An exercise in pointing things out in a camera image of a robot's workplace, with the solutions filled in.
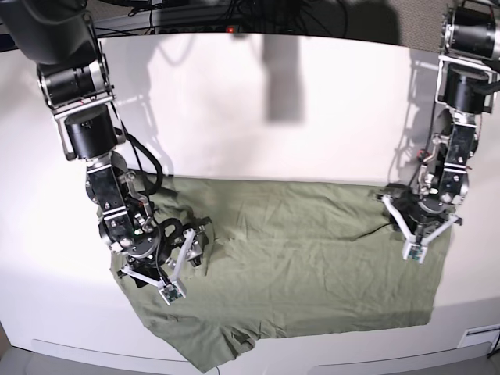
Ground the green T-shirt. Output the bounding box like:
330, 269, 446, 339
116, 177, 451, 373

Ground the black power strip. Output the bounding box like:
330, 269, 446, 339
155, 23, 245, 34

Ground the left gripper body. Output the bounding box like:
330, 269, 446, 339
384, 188, 455, 245

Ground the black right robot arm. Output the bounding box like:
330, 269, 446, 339
1, 1, 209, 302

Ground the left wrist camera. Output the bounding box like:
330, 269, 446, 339
402, 241, 427, 264

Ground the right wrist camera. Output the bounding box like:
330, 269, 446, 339
158, 284, 186, 305

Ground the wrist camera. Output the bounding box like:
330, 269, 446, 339
402, 241, 427, 264
158, 284, 186, 305

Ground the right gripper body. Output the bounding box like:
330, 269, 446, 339
116, 219, 195, 289

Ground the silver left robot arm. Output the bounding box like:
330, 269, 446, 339
378, 1, 499, 253

